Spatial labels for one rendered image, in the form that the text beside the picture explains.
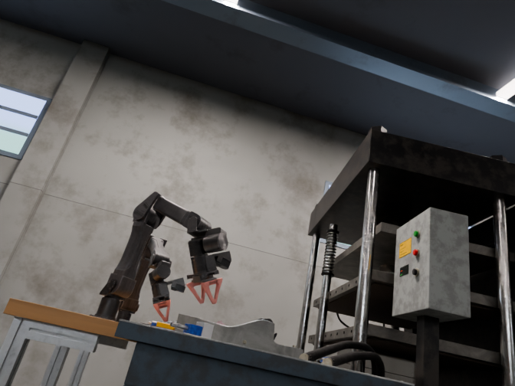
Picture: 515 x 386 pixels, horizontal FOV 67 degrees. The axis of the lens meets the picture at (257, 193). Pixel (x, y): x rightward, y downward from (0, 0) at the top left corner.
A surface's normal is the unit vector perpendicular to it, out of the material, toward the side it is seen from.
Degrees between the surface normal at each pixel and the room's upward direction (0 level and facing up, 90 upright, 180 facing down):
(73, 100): 90
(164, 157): 90
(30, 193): 90
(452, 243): 90
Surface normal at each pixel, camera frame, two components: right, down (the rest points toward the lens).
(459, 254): 0.12, -0.39
